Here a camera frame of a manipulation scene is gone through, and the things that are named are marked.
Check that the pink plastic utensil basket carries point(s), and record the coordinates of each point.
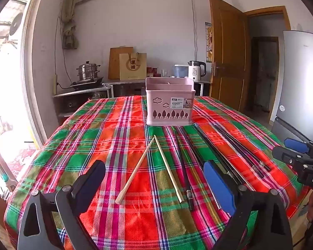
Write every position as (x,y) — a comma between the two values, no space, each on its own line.
(159,109)

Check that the wooden door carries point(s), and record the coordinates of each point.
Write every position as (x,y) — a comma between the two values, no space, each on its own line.
(229,57)

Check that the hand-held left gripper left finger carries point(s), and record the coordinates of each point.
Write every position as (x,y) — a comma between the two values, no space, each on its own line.
(91,185)

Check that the steel steamer pot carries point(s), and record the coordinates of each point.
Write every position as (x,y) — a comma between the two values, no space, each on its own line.
(87,71)

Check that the cloth wrapped pipe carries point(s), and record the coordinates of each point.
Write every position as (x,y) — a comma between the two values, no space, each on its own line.
(69,31)

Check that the red floor mat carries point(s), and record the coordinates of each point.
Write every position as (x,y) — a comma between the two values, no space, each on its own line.
(20,161)

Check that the power strip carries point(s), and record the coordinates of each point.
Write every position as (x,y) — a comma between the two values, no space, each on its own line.
(55,83)

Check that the white window frame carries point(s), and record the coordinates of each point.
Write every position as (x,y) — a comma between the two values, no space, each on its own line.
(28,83)

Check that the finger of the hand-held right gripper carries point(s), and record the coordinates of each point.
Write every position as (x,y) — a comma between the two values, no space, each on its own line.
(296,145)
(284,155)

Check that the tan paper bag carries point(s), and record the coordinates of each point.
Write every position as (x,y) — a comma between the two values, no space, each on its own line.
(133,67)

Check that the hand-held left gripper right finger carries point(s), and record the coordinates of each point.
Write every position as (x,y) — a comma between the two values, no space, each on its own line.
(219,185)

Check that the silver refrigerator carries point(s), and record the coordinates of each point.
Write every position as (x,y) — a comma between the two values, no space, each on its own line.
(300,83)

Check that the wall poster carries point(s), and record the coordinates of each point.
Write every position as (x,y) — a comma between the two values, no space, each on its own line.
(208,41)

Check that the clear glass cup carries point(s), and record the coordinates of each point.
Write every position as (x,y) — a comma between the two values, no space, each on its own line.
(164,73)

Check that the wooden cutting board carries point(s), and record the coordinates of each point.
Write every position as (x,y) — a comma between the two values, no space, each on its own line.
(114,62)

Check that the plaid tablecloth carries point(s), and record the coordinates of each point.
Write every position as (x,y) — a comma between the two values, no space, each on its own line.
(107,148)

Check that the wooden chopstick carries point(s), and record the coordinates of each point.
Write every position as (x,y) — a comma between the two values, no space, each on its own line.
(169,169)
(135,170)

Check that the metal kitchen counter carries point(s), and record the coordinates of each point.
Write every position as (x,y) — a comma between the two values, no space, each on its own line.
(80,91)

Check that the white electric kettle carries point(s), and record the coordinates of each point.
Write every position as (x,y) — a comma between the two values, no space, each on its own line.
(194,71)

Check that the clear water pitcher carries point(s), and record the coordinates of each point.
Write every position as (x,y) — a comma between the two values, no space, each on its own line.
(181,71)

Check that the red food jar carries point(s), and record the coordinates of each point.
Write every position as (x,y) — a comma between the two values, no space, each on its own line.
(149,72)
(155,72)

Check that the black gas stove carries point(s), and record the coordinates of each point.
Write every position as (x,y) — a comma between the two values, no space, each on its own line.
(86,84)

